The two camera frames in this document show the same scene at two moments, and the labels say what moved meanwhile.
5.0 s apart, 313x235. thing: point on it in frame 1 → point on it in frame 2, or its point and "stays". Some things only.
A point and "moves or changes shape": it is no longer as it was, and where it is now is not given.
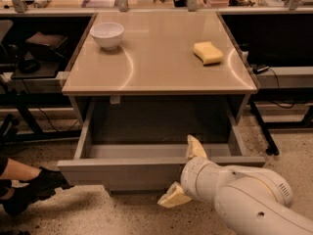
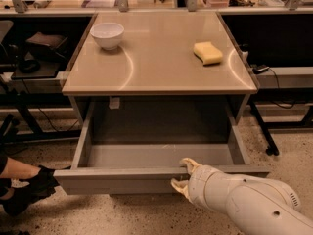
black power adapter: [256, 70] stays
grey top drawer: [149, 166] moves or changes shape
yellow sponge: [207, 53] stays
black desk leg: [272, 148] stays
